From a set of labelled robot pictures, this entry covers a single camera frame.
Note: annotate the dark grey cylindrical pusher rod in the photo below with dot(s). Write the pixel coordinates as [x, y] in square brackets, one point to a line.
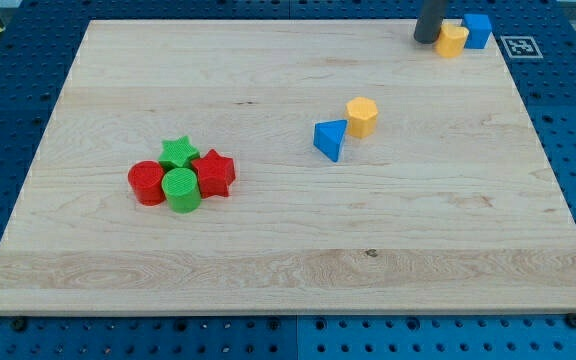
[429, 21]

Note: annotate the yellow hexagon block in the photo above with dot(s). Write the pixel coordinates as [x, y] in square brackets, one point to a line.
[361, 114]

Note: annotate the blue triangle block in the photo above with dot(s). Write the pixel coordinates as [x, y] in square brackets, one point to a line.
[329, 138]

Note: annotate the yellow heart block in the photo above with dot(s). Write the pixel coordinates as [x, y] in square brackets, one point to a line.
[451, 40]

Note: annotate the blue cube block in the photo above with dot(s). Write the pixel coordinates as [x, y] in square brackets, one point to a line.
[480, 29]

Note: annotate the black white fiducial marker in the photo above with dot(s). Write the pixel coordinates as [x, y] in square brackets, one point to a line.
[521, 47]

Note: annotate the wooden board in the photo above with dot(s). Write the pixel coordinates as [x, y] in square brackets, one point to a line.
[450, 207]

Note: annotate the red star block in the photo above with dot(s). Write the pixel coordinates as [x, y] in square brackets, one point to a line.
[215, 173]

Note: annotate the green star block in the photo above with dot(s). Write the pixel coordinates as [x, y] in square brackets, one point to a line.
[177, 153]

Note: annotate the green cylinder block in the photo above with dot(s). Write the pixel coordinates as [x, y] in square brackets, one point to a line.
[180, 187]

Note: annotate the red cylinder block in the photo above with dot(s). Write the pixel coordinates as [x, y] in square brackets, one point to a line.
[145, 179]

